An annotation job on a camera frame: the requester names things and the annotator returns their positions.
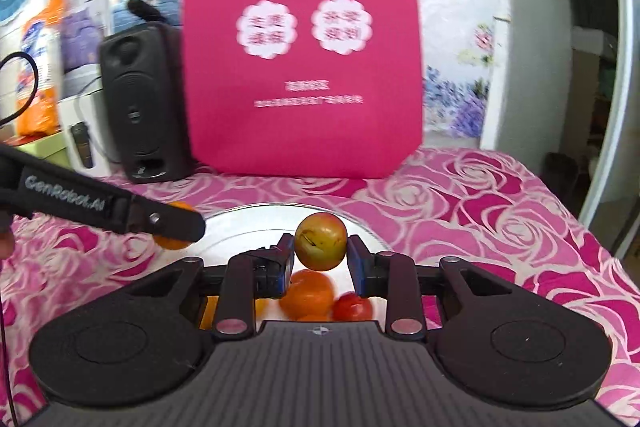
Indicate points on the orange paper cup package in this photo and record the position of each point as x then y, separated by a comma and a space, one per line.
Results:
40, 77

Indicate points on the small yellow-red plum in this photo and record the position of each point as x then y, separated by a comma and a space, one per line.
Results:
320, 242

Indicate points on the light green box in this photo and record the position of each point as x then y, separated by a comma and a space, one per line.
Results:
40, 147

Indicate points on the pink printed bag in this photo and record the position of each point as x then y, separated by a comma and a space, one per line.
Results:
300, 127

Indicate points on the white door frame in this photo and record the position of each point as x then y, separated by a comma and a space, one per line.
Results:
530, 82

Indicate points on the black microphone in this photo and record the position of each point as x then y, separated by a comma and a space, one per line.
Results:
145, 10

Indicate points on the purple floral bedding package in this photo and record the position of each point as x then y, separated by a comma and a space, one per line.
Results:
80, 37

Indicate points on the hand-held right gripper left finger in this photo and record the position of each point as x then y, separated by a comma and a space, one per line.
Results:
287, 264

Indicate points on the small orange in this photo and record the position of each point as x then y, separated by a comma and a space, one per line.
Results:
172, 244

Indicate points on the black speaker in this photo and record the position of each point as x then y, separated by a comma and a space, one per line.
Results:
140, 107

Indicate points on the white box with cup picture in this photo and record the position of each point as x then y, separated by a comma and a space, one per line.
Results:
85, 132

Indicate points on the white round plate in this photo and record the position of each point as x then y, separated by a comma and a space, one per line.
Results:
240, 232

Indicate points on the red apple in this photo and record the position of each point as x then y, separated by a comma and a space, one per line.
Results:
352, 307

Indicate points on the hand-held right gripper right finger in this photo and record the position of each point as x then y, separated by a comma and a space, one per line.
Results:
354, 264

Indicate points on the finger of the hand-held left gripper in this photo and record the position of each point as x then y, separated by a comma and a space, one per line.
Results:
170, 222

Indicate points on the pink rose tablecloth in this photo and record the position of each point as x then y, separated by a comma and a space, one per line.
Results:
500, 217

